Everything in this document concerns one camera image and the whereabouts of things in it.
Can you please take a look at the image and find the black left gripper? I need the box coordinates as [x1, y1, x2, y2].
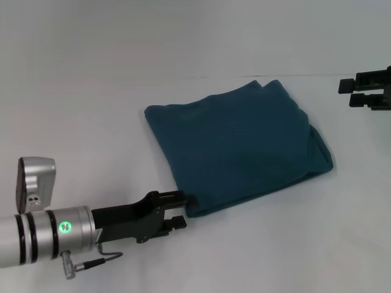
[90, 189, 200, 245]

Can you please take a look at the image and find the teal blue t-shirt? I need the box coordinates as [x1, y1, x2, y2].
[143, 79, 334, 219]

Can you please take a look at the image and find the thin brown cable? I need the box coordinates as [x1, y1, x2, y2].
[97, 242, 123, 261]

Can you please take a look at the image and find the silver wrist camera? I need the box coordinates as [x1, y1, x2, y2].
[13, 156, 57, 215]

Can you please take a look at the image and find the silver cable connector plug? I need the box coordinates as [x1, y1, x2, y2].
[59, 249, 108, 280]

